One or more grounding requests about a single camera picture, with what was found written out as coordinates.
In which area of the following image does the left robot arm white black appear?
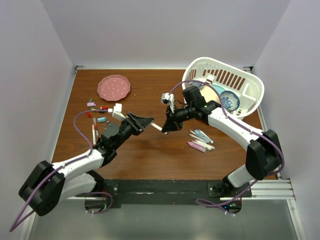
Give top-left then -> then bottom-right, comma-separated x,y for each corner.
18,112 -> 154,216

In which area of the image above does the purple cable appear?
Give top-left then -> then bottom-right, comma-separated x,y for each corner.
9,108 -> 115,233
167,79 -> 286,213

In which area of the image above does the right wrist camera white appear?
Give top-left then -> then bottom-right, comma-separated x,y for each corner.
160,92 -> 175,113

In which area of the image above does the peach cap acrylic marker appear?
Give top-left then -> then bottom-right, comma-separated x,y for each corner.
200,135 -> 214,144

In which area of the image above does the pale yellow blue plate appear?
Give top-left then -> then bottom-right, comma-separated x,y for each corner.
200,84 -> 225,104

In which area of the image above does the pink polka dot plate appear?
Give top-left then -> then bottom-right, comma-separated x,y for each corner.
97,74 -> 131,102

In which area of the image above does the grey blue mug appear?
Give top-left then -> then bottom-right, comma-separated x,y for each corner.
192,81 -> 204,89

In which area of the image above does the red clear pen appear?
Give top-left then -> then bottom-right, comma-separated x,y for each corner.
93,117 -> 98,131

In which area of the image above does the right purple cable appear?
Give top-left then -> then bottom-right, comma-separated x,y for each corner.
167,79 -> 286,213

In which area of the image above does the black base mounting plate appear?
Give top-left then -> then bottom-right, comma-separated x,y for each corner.
102,179 -> 249,209

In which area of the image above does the light blue highlighter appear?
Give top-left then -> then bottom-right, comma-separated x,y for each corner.
194,129 -> 211,143

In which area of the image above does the light blue highlighter cap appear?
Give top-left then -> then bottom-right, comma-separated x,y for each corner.
97,117 -> 107,123

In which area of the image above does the white plastic basket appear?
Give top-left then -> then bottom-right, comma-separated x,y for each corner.
182,57 -> 265,120

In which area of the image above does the purple pink highlighter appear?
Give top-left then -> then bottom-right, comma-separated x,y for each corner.
187,141 -> 207,153

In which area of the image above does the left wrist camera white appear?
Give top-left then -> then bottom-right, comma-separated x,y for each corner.
107,103 -> 126,121

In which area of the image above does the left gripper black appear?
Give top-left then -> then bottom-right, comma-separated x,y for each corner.
112,111 -> 154,150

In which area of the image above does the grey marker near right gripper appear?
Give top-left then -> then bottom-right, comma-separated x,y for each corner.
199,142 -> 215,151

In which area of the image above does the purple highlighter cap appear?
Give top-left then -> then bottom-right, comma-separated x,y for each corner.
86,102 -> 96,107

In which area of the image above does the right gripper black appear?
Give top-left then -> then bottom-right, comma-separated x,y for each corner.
162,103 -> 195,132

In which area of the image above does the blue patterned bowl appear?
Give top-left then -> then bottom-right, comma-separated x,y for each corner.
220,90 -> 240,111

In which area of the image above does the aluminium frame rail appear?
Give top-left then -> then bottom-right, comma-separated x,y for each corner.
48,174 -> 294,201

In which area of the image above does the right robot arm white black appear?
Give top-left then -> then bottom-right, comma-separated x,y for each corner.
161,85 -> 284,197

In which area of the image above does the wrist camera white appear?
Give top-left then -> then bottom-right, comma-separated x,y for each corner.
160,92 -> 175,113
107,103 -> 126,121

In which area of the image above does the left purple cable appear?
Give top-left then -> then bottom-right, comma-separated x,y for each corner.
9,108 -> 115,233

